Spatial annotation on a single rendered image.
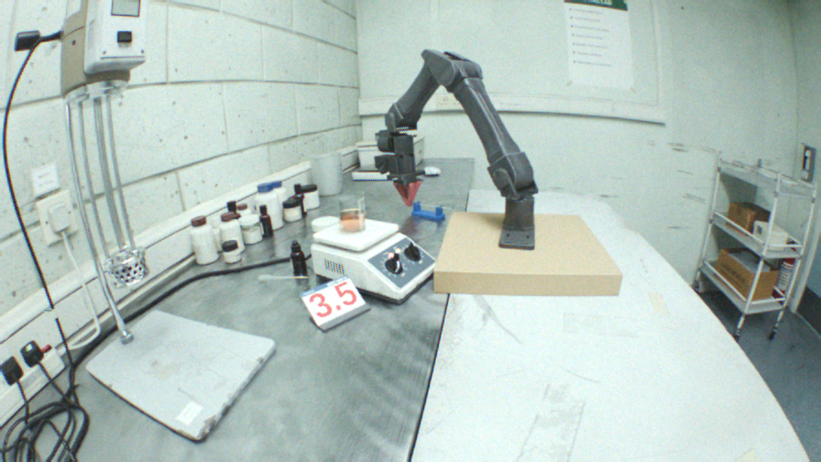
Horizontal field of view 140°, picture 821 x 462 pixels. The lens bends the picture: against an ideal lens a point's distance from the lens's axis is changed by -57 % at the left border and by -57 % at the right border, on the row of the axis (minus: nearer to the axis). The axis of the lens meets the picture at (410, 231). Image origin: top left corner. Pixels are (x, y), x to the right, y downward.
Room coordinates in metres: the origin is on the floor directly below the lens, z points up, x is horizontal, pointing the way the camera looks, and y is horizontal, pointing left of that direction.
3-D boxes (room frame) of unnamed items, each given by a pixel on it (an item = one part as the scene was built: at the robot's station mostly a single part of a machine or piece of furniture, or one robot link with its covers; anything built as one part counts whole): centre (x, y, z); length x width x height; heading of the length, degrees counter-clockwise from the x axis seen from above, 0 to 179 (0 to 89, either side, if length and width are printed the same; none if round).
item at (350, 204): (0.60, 0.11, 1.02); 0.06 x 0.05 x 0.08; 151
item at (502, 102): (1.92, -0.66, 1.23); 1.90 x 0.06 x 0.10; 77
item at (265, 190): (0.91, 0.40, 0.96); 0.07 x 0.07 x 0.13
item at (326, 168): (1.31, 0.30, 0.97); 0.18 x 0.13 x 0.15; 168
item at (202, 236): (0.69, 0.50, 0.95); 0.06 x 0.06 x 0.11
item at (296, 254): (0.61, 0.23, 0.94); 0.03 x 0.03 x 0.07
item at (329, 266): (0.59, 0.08, 0.94); 0.22 x 0.13 x 0.08; 56
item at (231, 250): (0.69, 0.42, 0.92); 0.04 x 0.04 x 0.04
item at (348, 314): (0.46, 0.12, 0.92); 0.09 x 0.06 x 0.04; 133
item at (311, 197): (1.11, 0.33, 0.94); 0.07 x 0.07 x 0.07
